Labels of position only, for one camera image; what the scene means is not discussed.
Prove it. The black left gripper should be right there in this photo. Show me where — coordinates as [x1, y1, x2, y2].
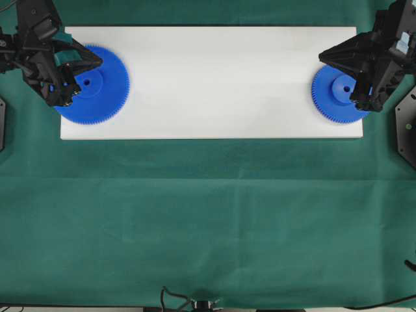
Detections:
[13, 9, 103, 107]

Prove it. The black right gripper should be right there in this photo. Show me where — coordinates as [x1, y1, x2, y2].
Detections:
[318, 8, 415, 112]

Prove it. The blue gear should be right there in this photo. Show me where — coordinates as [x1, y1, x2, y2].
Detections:
[311, 65, 370, 124]
[55, 45, 130, 125]

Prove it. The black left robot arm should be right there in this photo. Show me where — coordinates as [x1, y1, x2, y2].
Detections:
[1, 1, 103, 107]

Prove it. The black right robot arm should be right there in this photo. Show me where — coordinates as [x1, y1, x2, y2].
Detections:
[318, 0, 415, 112]

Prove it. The white board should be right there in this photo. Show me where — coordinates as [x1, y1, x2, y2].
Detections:
[60, 27, 363, 140]

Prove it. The green table cloth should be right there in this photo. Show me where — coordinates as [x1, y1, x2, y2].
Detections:
[0, 0, 416, 309]

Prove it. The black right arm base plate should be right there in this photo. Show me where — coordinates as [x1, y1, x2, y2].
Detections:
[395, 87, 415, 168]

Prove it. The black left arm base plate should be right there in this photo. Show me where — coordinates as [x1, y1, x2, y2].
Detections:
[0, 98, 7, 151]

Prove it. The black cable at right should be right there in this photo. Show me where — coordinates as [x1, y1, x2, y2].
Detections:
[349, 256, 416, 309]

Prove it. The black cable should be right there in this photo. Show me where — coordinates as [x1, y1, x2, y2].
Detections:
[349, 256, 416, 309]
[160, 285, 196, 309]

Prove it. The black cable at bottom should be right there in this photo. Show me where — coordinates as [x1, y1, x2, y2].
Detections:
[160, 285, 196, 309]

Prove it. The black camera mount at bottom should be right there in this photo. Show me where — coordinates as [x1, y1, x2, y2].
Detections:
[190, 300, 224, 312]

